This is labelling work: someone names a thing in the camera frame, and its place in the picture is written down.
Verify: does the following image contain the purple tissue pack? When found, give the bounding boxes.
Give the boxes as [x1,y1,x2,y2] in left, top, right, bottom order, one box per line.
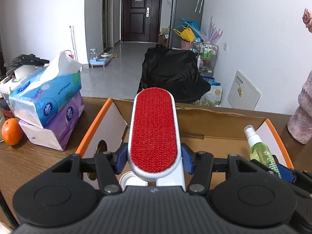
[19,92,85,151]

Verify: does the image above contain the dried pink roses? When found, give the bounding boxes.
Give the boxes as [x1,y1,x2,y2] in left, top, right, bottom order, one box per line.
[302,8,312,33]

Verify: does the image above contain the red cardboard box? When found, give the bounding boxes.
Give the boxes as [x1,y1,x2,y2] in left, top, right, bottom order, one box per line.
[68,97,293,168]

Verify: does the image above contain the wire storage cart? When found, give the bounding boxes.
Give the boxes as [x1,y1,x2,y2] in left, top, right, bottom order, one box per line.
[197,43,218,77]

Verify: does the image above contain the white round cap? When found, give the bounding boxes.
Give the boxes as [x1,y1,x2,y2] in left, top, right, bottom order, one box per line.
[119,171,148,191]

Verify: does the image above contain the purple ceramic vase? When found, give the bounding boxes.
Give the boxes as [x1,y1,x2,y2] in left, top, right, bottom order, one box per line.
[287,72,312,145]

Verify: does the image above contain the green spray bottle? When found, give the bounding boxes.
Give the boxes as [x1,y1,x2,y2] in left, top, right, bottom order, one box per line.
[244,125,281,178]

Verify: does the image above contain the blue tissue pack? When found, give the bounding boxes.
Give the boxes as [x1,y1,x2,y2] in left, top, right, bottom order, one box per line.
[9,51,82,128]

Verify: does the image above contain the blue pet feeder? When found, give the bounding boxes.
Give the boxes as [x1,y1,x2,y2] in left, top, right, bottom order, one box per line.
[89,48,111,68]

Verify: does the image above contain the orange fruit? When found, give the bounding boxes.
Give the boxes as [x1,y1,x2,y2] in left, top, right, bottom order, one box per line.
[1,118,23,146]

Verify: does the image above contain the white board leaning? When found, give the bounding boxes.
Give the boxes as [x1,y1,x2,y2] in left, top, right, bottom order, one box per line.
[227,70,261,110]

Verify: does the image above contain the grey refrigerator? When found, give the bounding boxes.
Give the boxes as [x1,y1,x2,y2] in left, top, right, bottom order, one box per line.
[168,0,202,49]

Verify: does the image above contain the red white lint brush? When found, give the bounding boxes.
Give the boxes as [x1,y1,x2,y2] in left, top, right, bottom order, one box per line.
[128,88,185,188]

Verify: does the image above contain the dark brown door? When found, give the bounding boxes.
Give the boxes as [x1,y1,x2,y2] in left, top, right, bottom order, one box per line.
[121,0,162,43]

